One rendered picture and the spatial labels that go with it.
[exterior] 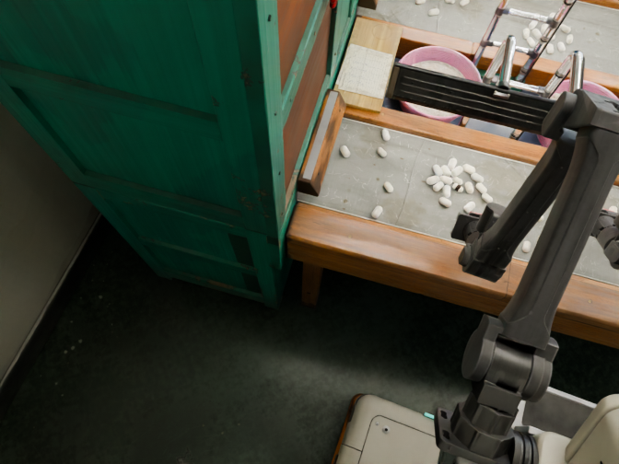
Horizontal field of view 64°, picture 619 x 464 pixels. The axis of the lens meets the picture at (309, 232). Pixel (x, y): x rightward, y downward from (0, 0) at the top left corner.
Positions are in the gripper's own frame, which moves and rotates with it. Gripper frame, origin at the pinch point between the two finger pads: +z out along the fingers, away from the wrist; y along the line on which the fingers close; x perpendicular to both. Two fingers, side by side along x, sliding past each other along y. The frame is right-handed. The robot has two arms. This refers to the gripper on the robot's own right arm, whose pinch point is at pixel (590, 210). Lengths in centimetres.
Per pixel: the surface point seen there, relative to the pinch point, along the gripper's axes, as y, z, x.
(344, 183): 64, 1, 11
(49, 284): 161, 5, 82
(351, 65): 71, 28, -16
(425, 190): 41.5, 4.4, 7.9
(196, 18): 84, -67, -34
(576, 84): 20.7, -10.0, -29.9
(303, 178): 74, -12, 7
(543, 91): 21.2, 7.7, -24.4
